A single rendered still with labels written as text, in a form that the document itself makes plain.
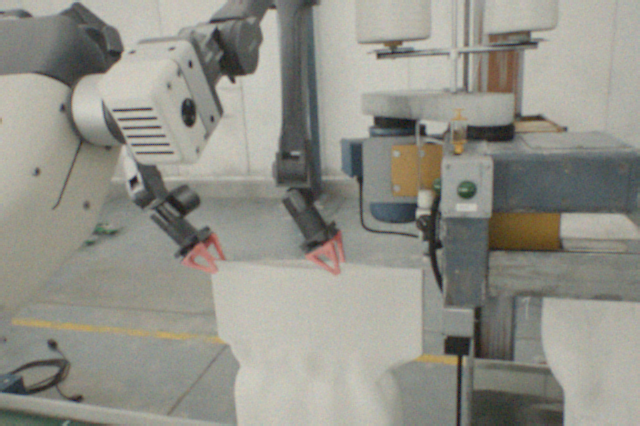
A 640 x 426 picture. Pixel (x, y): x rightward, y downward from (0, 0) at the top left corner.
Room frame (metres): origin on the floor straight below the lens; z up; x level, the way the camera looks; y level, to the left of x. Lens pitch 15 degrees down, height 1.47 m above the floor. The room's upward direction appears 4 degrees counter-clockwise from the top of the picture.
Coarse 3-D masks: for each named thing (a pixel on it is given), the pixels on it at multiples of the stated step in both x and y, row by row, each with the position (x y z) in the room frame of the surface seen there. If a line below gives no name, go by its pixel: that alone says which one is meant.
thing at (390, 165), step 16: (368, 144) 1.26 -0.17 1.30; (384, 144) 1.25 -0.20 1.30; (400, 144) 1.24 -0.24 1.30; (432, 144) 1.22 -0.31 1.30; (368, 160) 1.26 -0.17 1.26; (384, 160) 1.25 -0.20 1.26; (400, 160) 1.23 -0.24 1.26; (416, 160) 1.22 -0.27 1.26; (432, 160) 1.21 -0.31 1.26; (368, 176) 1.26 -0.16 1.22; (384, 176) 1.25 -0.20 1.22; (400, 176) 1.23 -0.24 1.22; (416, 176) 1.22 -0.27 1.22; (432, 176) 1.21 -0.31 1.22; (368, 192) 1.26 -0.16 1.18; (384, 192) 1.25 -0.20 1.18; (400, 192) 1.23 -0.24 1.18; (416, 192) 1.22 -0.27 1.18; (432, 192) 1.21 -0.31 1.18
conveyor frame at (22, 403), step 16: (0, 400) 1.65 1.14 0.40; (16, 400) 1.63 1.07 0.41; (32, 400) 1.61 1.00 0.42; (48, 400) 1.60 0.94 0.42; (48, 416) 1.59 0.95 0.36; (64, 416) 1.57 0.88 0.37; (80, 416) 1.55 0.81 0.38; (96, 416) 1.53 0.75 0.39; (112, 416) 1.52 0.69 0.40; (128, 416) 1.50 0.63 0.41; (144, 416) 1.48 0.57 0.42; (160, 416) 1.48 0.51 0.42
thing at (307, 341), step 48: (240, 288) 1.14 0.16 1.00; (288, 288) 1.08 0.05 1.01; (336, 288) 1.06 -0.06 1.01; (384, 288) 1.04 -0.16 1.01; (240, 336) 1.14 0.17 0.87; (288, 336) 1.09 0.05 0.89; (336, 336) 1.06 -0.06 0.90; (384, 336) 1.04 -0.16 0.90; (240, 384) 1.08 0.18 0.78; (288, 384) 1.03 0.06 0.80; (336, 384) 1.00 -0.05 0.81; (384, 384) 1.01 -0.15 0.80
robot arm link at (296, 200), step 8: (288, 192) 1.09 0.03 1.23; (296, 192) 1.08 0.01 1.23; (304, 192) 1.09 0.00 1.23; (280, 200) 1.10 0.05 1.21; (288, 200) 1.08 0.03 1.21; (296, 200) 1.07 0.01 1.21; (304, 200) 1.08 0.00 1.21; (288, 208) 1.08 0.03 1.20; (296, 208) 1.07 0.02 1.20; (304, 208) 1.07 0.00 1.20
